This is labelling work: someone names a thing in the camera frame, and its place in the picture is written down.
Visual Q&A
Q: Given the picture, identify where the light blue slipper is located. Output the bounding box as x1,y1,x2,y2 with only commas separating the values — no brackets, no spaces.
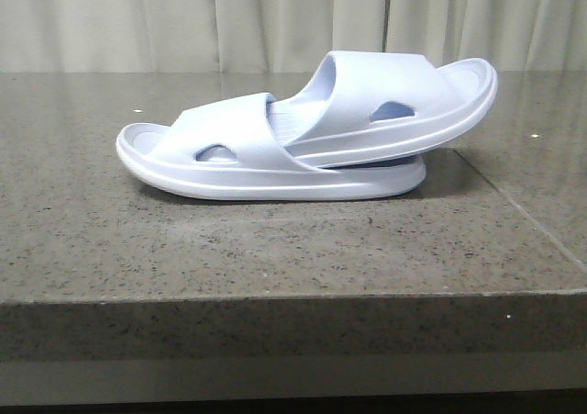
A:
267,50,498,167
116,93,426,201

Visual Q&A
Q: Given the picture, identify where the beige pleated curtain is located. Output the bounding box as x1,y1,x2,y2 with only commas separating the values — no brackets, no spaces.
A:
1,0,586,73

